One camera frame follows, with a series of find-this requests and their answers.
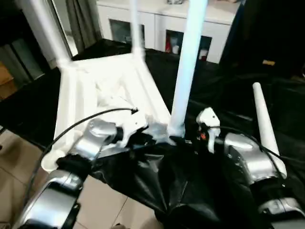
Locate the white plastic table leg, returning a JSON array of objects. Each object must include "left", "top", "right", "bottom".
[
  {"left": 167, "top": 0, "right": 211, "bottom": 139},
  {"left": 129, "top": 0, "right": 147, "bottom": 61},
  {"left": 252, "top": 82, "right": 288, "bottom": 180},
  {"left": 28, "top": 0, "right": 72, "bottom": 68}
]

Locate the grey door frame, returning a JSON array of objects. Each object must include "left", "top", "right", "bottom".
[{"left": 51, "top": 0, "right": 80, "bottom": 57}]

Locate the black cabinet gold label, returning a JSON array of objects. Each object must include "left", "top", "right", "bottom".
[{"left": 220, "top": 0, "right": 296, "bottom": 77}]

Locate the grey curtain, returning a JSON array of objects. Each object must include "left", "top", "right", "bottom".
[{"left": 65, "top": 0, "right": 103, "bottom": 52}]

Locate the black mat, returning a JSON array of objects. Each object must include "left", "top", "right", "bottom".
[{"left": 0, "top": 38, "right": 305, "bottom": 229}]

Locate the black shelf unit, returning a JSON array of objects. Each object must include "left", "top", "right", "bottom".
[{"left": 0, "top": 4, "right": 51, "bottom": 83}]

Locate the brown cardboard box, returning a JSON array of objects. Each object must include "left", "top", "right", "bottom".
[{"left": 0, "top": 61, "right": 18, "bottom": 100}]

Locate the white glass-door cabinet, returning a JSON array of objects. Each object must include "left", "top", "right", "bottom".
[{"left": 96, "top": 0, "right": 242, "bottom": 64}]

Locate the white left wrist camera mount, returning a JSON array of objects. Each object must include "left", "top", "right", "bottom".
[{"left": 118, "top": 110, "right": 150, "bottom": 148}]

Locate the white plastic table top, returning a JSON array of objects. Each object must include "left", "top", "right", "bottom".
[{"left": 40, "top": 53, "right": 186, "bottom": 172}]

